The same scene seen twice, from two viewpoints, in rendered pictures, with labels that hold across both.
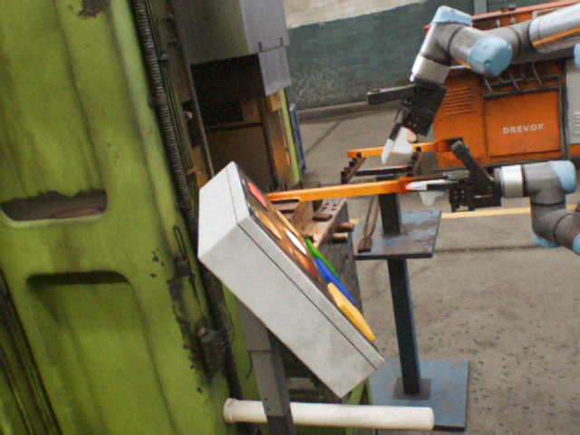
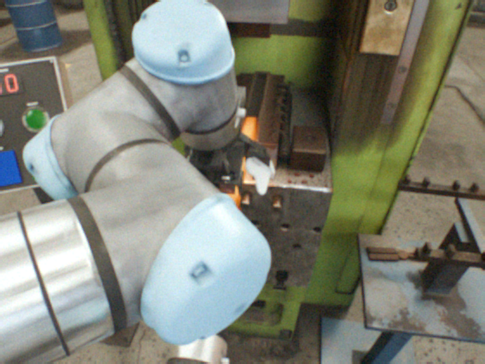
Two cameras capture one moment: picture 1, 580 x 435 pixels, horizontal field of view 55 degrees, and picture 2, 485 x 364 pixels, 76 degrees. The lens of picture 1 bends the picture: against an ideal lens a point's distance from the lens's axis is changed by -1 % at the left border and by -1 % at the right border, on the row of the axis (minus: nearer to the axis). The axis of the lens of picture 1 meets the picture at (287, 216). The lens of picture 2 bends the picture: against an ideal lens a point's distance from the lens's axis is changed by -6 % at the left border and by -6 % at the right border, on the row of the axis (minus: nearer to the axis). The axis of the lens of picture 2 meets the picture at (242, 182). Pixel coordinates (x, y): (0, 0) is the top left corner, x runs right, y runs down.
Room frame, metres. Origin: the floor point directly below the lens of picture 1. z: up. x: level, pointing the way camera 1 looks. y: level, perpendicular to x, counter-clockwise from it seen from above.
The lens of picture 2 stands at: (1.23, -0.69, 1.44)
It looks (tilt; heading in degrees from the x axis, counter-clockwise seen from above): 41 degrees down; 78
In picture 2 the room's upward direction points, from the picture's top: straight up
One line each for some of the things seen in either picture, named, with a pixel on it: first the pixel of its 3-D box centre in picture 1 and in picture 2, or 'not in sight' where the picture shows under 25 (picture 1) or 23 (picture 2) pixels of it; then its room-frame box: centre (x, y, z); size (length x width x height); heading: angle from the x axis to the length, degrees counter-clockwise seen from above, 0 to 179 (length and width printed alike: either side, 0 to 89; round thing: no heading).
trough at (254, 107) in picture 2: not in sight; (256, 101); (1.45, 0.15, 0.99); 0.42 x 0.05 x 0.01; 70
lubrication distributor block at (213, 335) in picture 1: (213, 349); not in sight; (1.05, 0.20, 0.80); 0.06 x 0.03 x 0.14; 160
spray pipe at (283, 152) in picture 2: not in sight; (286, 121); (1.53, 0.09, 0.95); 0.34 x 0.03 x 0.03; 70
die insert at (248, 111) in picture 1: (193, 114); (260, 9); (1.47, 0.19, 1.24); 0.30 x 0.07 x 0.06; 70
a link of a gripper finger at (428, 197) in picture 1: (426, 194); not in sight; (1.26, -0.33, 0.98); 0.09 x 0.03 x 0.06; 73
